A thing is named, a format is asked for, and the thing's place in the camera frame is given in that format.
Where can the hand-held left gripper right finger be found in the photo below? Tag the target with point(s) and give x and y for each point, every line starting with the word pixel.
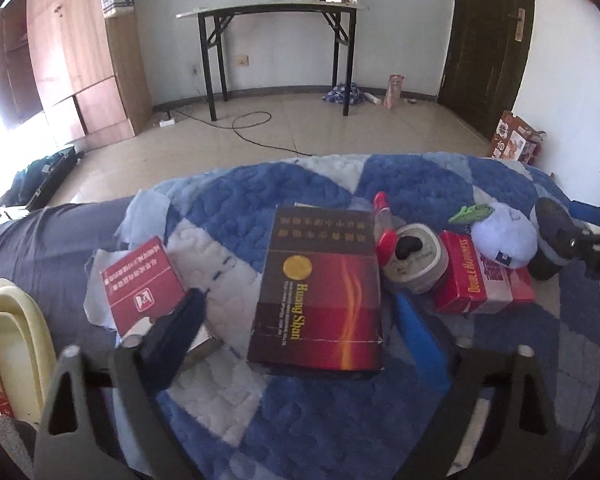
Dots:
pixel 420 340

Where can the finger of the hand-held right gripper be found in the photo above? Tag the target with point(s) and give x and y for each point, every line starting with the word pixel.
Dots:
pixel 587 212
pixel 577 246

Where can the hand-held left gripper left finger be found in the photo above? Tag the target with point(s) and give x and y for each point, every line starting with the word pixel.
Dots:
pixel 180 330

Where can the small red box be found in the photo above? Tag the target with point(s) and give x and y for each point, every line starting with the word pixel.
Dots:
pixel 140 285

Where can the white tape roll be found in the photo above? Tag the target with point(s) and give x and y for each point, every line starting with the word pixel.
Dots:
pixel 420 270

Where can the red white carton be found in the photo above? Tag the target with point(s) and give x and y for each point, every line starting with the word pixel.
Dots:
pixel 470 280

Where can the large dark red box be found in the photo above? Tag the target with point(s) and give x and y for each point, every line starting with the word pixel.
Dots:
pixel 320 310

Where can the cream plastic basin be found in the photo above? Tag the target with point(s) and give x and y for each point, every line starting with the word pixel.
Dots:
pixel 25 320

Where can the printed cardboard box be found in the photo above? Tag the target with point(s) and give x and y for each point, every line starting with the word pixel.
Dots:
pixel 512 137

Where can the green white clip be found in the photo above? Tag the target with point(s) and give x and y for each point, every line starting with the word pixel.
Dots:
pixel 467 214

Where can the white light blue cloth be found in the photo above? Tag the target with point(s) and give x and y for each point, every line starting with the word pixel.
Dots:
pixel 145 215

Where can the blue white quilted blanket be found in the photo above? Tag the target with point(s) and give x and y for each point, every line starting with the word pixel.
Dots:
pixel 305 410

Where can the dark blue bed sheet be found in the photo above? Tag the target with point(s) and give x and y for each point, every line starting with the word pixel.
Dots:
pixel 40 250

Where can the black case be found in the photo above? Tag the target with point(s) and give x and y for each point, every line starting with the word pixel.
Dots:
pixel 37 180

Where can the dark wooden door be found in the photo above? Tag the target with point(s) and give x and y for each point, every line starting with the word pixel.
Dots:
pixel 480 35

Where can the white power strip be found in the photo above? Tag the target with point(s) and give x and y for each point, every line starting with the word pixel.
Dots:
pixel 166 122

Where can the white tube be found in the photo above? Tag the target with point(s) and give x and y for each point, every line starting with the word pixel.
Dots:
pixel 372 98

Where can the blue patterned cloth pile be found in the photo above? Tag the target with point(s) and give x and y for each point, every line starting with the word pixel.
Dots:
pixel 342 94

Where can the wooden wardrobe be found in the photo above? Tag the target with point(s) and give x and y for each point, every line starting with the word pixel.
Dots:
pixel 80 35

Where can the black-legged folding table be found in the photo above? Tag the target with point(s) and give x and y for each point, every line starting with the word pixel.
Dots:
pixel 280 8

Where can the yellowish wall socket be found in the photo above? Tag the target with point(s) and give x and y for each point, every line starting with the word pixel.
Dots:
pixel 242 60

